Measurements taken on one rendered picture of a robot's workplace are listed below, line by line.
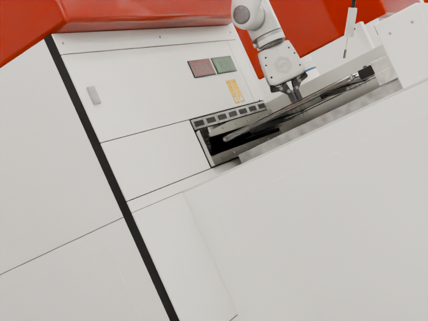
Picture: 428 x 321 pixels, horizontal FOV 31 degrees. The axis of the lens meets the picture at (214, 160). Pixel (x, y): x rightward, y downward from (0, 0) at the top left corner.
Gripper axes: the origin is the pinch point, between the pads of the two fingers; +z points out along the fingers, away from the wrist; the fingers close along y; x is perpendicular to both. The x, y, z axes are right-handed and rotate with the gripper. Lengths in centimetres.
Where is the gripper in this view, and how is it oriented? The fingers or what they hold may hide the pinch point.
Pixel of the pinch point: (296, 99)
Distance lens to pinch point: 203.7
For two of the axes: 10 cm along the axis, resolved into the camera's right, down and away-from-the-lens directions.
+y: 9.1, -4.1, 0.8
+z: 4.1, 9.1, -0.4
